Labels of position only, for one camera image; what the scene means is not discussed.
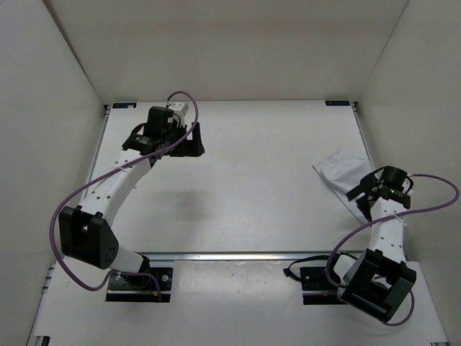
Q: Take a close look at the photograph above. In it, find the white skirt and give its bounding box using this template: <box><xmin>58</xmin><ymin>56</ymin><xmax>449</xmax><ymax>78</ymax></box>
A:
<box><xmin>313</xmin><ymin>146</ymin><xmax>372</xmax><ymax>224</ymax></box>

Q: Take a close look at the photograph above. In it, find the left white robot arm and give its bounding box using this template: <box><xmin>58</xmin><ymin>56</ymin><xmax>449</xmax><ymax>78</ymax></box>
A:
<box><xmin>58</xmin><ymin>102</ymin><xmax>205</xmax><ymax>287</ymax></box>

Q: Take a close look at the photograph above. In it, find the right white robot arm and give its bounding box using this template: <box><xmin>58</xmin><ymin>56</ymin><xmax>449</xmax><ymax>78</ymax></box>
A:
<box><xmin>323</xmin><ymin>166</ymin><xmax>416</xmax><ymax>324</ymax></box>

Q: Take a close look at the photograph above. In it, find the left blue corner label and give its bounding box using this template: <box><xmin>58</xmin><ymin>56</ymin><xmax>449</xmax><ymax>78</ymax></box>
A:
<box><xmin>112</xmin><ymin>102</ymin><xmax>137</xmax><ymax>109</ymax></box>

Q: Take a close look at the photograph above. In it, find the blue corner label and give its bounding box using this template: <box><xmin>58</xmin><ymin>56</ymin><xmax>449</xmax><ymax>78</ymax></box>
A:
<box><xmin>112</xmin><ymin>102</ymin><xmax>137</xmax><ymax>109</ymax></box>
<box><xmin>325</xmin><ymin>100</ymin><xmax>350</xmax><ymax>107</ymax></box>

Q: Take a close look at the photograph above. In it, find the right blue corner label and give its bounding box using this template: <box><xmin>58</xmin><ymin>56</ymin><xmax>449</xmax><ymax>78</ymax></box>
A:
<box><xmin>325</xmin><ymin>100</ymin><xmax>350</xmax><ymax>107</ymax></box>

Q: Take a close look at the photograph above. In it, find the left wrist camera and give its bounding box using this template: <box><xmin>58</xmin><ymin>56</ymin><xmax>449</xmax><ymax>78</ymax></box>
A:
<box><xmin>166</xmin><ymin>102</ymin><xmax>189</xmax><ymax>117</ymax></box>

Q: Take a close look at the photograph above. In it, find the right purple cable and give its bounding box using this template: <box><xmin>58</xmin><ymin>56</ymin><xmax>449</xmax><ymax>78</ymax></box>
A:
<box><xmin>325</xmin><ymin>174</ymin><xmax>460</xmax><ymax>327</ymax></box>

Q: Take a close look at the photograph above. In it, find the purple cable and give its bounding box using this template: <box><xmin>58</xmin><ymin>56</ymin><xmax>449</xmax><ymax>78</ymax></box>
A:
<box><xmin>49</xmin><ymin>91</ymin><xmax>199</xmax><ymax>291</ymax></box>
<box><xmin>325</xmin><ymin>174</ymin><xmax>460</xmax><ymax>327</ymax></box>

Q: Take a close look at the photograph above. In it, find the aluminium front rail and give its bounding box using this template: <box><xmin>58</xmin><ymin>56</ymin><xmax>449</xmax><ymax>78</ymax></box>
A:
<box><xmin>146</xmin><ymin>252</ymin><xmax>364</xmax><ymax>263</ymax></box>

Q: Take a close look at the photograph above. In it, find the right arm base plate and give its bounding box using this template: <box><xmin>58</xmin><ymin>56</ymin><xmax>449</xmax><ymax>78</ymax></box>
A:
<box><xmin>299</xmin><ymin>265</ymin><xmax>372</xmax><ymax>306</ymax></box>

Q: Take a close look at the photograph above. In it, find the black cable at right base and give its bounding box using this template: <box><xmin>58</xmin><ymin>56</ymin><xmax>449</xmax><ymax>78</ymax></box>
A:
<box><xmin>283</xmin><ymin>252</ymin><xmax>361</xmax><ymax>280</ymax></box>

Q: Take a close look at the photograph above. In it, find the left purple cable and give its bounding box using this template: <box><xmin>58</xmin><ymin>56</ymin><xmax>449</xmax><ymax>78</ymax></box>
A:
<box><xmin>49</xmin><ymin>91</ymin><xmax>199</xmax><ymax>291</ymax></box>

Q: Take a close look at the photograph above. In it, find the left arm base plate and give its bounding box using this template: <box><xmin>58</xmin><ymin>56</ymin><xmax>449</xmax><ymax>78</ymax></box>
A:
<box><xmin>105</xmin><ymin>264</ymin><xmax>174</xmax><ymax>303</ymax></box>

